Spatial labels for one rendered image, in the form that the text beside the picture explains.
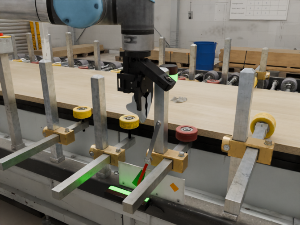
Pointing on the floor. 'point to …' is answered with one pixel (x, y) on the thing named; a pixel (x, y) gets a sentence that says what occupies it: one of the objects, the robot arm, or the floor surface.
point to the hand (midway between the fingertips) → (144, 118)
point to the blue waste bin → (205, 55)
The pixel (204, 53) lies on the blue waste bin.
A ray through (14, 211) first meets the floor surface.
